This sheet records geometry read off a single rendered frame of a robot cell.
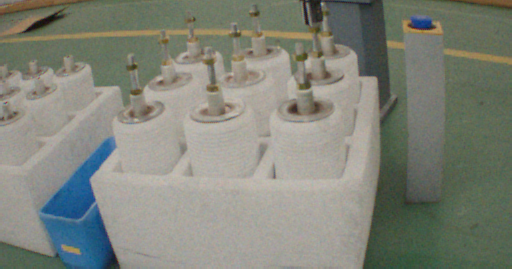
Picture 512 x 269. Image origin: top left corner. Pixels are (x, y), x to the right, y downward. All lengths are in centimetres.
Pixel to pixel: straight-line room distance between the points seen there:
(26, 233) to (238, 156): 47
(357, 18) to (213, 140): 57
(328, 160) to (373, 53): 55
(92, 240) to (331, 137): 41
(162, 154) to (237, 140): 12
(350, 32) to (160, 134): 57
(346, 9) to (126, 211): 66
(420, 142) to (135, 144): 45
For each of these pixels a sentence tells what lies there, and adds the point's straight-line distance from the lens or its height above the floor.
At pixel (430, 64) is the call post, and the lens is 88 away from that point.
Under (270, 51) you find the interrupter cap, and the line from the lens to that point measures 99.
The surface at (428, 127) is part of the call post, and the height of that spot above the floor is 15.
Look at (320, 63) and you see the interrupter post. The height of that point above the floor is 28.
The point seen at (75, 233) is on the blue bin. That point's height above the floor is 9.
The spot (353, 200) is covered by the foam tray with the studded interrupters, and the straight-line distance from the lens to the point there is 71.
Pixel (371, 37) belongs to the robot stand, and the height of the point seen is 20.
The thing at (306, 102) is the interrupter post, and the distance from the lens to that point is 73.
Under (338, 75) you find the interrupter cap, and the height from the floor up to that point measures 25.
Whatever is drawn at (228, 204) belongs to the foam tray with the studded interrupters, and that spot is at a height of 16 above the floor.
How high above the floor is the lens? 55
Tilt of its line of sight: 24 degrees down
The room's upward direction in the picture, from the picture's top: 8 degrees counter-clockwise
